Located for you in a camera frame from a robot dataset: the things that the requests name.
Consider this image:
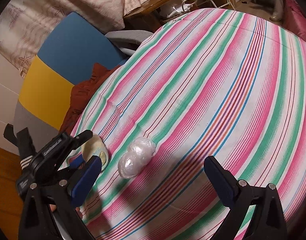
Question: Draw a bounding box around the cream blue rolled sock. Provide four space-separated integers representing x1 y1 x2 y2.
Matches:
81 133 110 171

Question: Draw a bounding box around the blue yellow grey chair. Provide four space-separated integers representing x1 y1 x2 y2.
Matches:
3 12 152 150

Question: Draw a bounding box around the wooden desk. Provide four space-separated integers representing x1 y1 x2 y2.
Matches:
124 0 236 30

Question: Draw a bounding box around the dark red garment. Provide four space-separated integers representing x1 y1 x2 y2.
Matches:
59 63 122 134

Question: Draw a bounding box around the pink patterned curtain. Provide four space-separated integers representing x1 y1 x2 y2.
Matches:
0 0 147 77

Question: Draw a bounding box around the striped pink green tablecloth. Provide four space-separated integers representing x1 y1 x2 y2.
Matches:
73 9 306 239

